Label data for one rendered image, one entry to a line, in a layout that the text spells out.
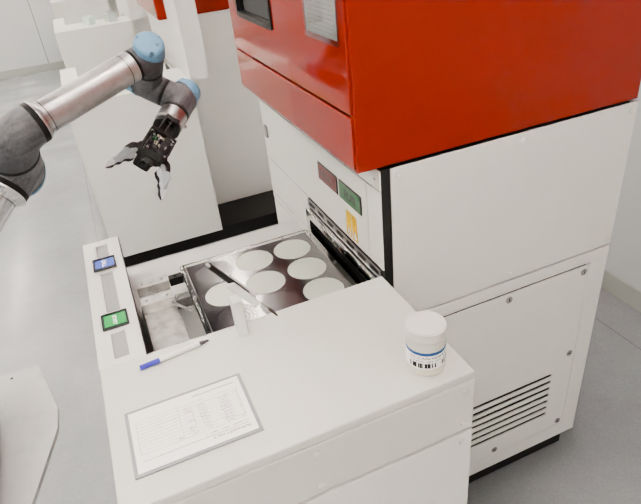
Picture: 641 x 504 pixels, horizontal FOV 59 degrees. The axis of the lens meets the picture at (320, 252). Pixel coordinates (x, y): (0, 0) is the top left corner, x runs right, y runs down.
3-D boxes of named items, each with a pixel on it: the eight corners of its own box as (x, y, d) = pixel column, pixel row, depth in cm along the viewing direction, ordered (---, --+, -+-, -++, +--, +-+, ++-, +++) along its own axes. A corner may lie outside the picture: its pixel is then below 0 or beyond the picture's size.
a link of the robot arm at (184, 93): (172, 89, 160) (200, 103, 162) (156, 116, 154) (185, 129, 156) (176, 70, 154) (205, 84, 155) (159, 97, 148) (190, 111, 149)
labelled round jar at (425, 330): (431, 345, 107) (432, 305, 102) (453, 368, 101) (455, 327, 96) (398, 358, 105) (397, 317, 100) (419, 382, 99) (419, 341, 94)
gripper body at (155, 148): (141, 141, 138) (161, 107, 144) (130, 157, 144) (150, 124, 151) (169, 158, 141) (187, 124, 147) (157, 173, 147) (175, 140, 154)
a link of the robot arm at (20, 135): (-43, 120, 117) (146, 17, 138) (-30, 145, 127) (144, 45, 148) (-5, 161, 117) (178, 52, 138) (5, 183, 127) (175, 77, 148)
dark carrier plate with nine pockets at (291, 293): (305, 234, 161) (305, 232, 161) (359, 296, 134) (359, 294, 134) (186, 269, 152) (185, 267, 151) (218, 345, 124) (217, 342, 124)
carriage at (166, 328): (170, 289, 152) (168, 281, 150) (201, 376, 123) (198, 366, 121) (140, 299, 149) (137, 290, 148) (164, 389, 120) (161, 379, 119)
